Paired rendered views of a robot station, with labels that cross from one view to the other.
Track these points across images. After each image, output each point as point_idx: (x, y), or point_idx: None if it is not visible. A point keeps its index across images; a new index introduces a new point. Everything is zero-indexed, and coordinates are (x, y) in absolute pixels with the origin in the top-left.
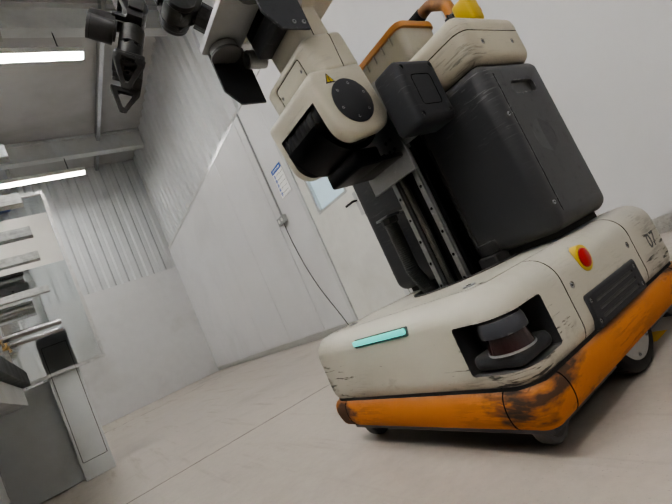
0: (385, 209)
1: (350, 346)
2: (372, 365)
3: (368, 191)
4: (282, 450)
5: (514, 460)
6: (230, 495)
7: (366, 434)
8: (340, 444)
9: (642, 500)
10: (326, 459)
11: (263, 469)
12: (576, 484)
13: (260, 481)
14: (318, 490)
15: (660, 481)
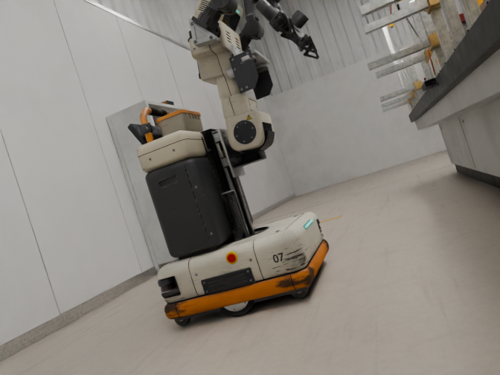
0: (211, 189)
1: (303, 228)
2: (310, 237)
3: (203, 173)
4: (320, 330)
5: (329, 265)
6: (387, 306)
7: (303, 302)
8: (314, 304)
9: (342, 252)
10: (332, 297)
11: (350, 317)
12: (338, 257)
13: (364, 305)
14: (360, 280)
15: (335, 254)
